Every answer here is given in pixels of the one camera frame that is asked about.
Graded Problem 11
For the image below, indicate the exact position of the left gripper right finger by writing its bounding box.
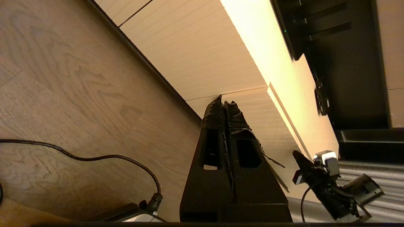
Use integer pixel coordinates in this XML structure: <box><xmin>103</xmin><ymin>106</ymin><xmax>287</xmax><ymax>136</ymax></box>
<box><xmin>223</xmin><ymin>101</ymin><xmax>293</xmax><ymax>222</ymax></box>

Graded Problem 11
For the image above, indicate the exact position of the grey curtain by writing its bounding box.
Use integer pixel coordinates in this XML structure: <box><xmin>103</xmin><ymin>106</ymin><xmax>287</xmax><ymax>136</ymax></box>
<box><xmin>289</xmin><ymin>161</ymin><xmax>404</xmax><ymax>223</ymax></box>

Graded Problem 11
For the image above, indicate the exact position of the large black television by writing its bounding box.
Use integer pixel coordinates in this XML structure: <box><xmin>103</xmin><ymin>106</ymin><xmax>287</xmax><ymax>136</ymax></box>
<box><xmin>278</xmin><ymin>0</ymin><xmax>389</xmax><ymax>128</ymax></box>

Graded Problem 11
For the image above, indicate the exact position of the white drawer with dark handle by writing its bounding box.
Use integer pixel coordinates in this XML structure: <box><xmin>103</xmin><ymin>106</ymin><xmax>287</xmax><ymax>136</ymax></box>
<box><xmin>186</xmin><ymin>84</ymin><xmax>319</xmax><ymax>204</ymax></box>

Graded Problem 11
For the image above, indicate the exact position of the black rectangular frame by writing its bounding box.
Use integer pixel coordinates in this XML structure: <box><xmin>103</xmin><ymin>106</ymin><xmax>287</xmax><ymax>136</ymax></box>
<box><xmin>335</xmin><ymin>129</ymin><xmax>404</xmax><ymax>164</ymax></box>

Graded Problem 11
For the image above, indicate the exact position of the black floor cable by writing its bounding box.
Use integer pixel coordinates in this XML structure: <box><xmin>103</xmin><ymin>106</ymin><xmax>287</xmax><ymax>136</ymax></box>
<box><xmin>0</xmin><ymin>139</ymin><xmax>163</xmax><ymax>212</ymax></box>

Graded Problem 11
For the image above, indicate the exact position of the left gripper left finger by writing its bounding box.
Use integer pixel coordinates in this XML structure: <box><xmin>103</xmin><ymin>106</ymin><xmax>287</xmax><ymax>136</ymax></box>
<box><xmin>180</xmin><ymin>95</ymin><xmax>235</xmax><ymax>222</ymax></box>

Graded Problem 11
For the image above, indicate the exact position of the black rectangular set-top box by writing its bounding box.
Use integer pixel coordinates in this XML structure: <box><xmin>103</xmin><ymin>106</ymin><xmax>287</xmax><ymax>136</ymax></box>
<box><xmin>271</xmin><ymin>0</ymin><xmax>305</xmax><ymax>61</ymax></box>

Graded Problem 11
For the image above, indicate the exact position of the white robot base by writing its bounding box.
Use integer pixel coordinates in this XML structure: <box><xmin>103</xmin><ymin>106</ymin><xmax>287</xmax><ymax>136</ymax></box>
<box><xmin>95</xmin><ymin>202</ymin><xmax>168</xmax><ymax>223</ymax></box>

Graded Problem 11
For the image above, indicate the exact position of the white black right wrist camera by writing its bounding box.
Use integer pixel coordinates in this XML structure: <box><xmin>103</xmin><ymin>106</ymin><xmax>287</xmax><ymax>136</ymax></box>
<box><xmin>313</xmin><ymin>150</ymin><xmax>341</xmax><ymax>176</ymax></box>

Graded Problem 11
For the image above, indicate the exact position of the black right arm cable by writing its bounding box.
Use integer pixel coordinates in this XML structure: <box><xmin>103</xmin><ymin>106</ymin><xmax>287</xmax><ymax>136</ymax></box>
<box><xmin>300</xmin><ymin>186</ymin><xmax>313</xmax><ymax>223</ymax></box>

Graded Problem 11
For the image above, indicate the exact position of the white ribbed cabinet front panel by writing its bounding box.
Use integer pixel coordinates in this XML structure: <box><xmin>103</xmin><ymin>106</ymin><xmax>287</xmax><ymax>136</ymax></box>
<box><xmin>119</xmin><ymin>0</ymin><xmax>269</xmax><ymax>102</ymax></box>
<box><xmin>93</xmin><ymin>0</ymin><xmax>153</xmax><ymax>27</ymax></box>

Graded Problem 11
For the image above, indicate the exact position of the white low cabinet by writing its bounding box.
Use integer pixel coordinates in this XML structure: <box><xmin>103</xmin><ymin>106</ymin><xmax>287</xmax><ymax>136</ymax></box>
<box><xmin>92</xmin><ymin>0</ymin><xmax>340</xmax><ymax>202</ymax></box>

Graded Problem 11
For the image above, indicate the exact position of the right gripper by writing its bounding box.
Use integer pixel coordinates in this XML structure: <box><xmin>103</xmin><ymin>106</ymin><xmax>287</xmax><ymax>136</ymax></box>
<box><xmin>292</xmin><ymin>150</ymin><xmax>348</xmax><ymax>202</ymax></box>

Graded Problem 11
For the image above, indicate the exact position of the small black device with sticker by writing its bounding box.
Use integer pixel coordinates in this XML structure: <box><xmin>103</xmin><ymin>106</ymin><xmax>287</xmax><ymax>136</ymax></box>
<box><xmin>314</xmin><ymin>85</ymin><xmax>331</xmax><ymax>116</ymax></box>

